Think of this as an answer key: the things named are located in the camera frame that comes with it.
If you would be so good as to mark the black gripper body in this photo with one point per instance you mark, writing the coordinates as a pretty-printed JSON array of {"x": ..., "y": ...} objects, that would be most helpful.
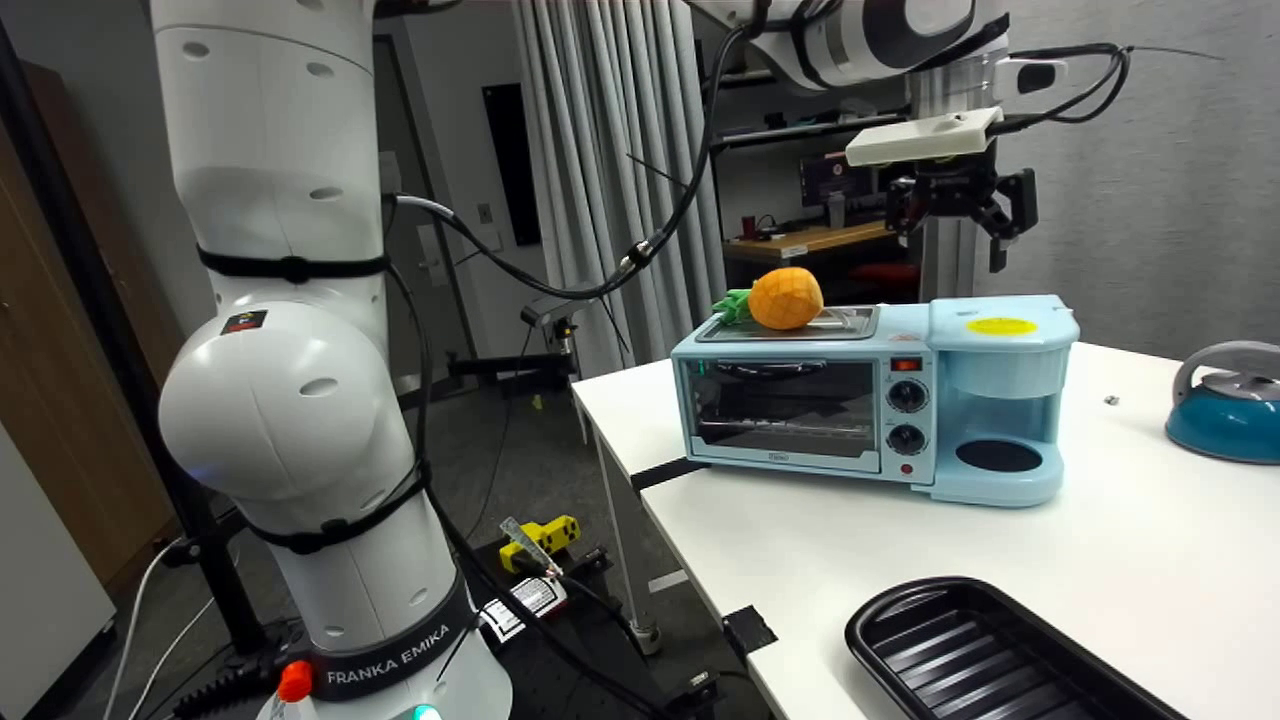
[{"x": 964, "y": 187}]

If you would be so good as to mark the grey curtain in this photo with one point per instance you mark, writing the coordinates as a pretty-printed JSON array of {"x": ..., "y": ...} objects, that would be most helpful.
[{"x": 616, "y": 124}]

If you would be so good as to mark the orange capped bottle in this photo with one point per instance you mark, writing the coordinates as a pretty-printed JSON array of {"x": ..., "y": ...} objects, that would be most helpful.
[{"x": 293, "y": 695}]

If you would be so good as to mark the black ridged tray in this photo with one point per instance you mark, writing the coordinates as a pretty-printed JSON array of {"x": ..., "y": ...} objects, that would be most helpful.
[{"x": 961, "y": 650}]

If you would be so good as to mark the teal toy kettle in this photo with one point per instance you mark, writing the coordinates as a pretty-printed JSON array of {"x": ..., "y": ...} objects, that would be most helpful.
[{"x": 1227, "y": 404}]

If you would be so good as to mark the orange plush pineapple toy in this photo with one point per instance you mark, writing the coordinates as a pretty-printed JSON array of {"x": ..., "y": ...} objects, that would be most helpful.
[{"x": 773, "y": 302}]

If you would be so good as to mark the light blue breakfast maker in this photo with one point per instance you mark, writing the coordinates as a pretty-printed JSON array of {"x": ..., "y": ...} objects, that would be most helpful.
[{"x": 946, "y": 399}]

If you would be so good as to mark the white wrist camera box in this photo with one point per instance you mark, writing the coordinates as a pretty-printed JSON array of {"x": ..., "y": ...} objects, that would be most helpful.
[{"x": 935, "y": 136}]

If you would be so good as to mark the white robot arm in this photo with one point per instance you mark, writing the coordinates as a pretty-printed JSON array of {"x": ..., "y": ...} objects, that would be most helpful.
[{"x": 280, "y": 399}]

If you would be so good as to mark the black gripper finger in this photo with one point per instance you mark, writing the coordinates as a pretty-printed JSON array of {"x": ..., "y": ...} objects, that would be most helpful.
[
  {"x": 897, "y": 220},
  {"x": 1003, "y": 235}
]

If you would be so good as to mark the yellow black clamp tool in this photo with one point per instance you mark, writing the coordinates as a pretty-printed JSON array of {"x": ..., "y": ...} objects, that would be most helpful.
[{"x": 536, "y": 542}]

